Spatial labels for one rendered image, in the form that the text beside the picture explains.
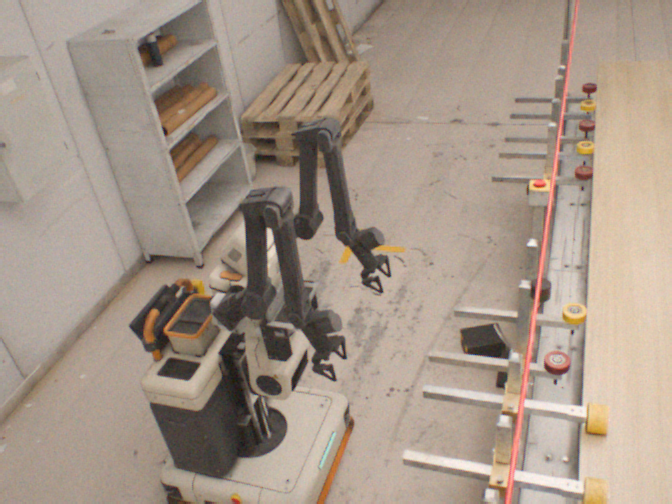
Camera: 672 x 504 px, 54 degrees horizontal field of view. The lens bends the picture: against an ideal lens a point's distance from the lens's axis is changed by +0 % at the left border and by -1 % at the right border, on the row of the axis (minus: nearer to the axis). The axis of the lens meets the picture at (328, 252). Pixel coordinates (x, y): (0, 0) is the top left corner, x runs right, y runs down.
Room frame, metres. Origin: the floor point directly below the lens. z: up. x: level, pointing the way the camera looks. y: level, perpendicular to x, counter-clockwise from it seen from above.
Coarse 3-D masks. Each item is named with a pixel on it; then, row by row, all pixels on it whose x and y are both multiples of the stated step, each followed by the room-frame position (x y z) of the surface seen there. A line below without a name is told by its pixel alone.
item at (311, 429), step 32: (288, 416) 1.98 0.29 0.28; (320, 416) 1.95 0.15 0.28; (256, 448) 1.84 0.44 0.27; (288, 448) 1.81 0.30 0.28; (320, 448) 1.78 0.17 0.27; (192, 480) 1.73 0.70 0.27; (224, 480) 1.70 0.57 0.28; (256, 480) 1.68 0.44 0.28; (288, 480) 1.65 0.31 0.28; (320, 480) 1.69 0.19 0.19
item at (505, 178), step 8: (496, 176) 2.73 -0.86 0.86; (504, 176) 2.71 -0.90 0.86; (512, 176) 2.70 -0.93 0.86; (520, 176) 2.69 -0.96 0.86; (528, 176) 2.67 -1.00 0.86; (536, 176) 2.66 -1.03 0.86; (560, 184) 2.60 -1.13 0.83; (568, 184) 2.58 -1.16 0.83; (576, 184) 2.57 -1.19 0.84; (584, 184) 2.55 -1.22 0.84
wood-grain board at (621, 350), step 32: (608, 64) 3.75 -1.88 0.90; (640, 64) 3.67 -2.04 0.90; (608, 96) 3.30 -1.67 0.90; (640, 96) 3.24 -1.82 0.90; (608, 128) 2.93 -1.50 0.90; (640, 128) 2.88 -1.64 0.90; (608, 160) 2.62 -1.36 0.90; (640, 160) 2.58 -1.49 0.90; (608, 192) 2.36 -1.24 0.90; (640, 192) 2.32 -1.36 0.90; (608, 224) 2.13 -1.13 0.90; (640, 224) 2.09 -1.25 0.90; (608, 256) 1.93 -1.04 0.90; (640, 256) 1.89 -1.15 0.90; (608, 288) 1.75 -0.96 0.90; (640, 288) 1.72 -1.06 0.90; (608, 320) 1.59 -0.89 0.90; (640, 320) 1.56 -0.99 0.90; (608, 352) 1.45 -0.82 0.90; (640, 352) 1.43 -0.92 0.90; (608, 384) 1.32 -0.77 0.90; (640, 384) 1.30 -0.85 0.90; (640, 416) 1.19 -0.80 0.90; (608, 448) 1.10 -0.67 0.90; (640, 448) 1.09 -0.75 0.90; (608, 480) 1.01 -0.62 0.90; (640, 480) 0.99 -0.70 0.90
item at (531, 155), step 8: (504, 152) 2.95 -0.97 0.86; (512, 152) 2.94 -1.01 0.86; (520, 152) 2.92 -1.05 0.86; (528, 152) 2.91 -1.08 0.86; (536, 152) 2.89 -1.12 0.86; (544, 152) 2.88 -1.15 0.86; (560, 152) 2.85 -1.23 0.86; (568, 152) 2.84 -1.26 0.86; (576, 152) 2.83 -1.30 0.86; (568, 160) 2.81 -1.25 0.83; (576, 160) 2.80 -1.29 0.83; (584, 160) 2.79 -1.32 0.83
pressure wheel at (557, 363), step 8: (552, 352) 1.49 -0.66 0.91; (560, 352) 1.48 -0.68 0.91; (544, 360) 1.46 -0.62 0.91; (552, 360) 1.45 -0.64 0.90; (560, 360) 1.45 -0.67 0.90; (568, 360) 1.44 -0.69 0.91; (544, 368) 1.45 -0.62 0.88; (552, 368) 1.42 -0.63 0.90; (560, 368) 1.41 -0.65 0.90; (568, 368) 1.42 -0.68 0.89
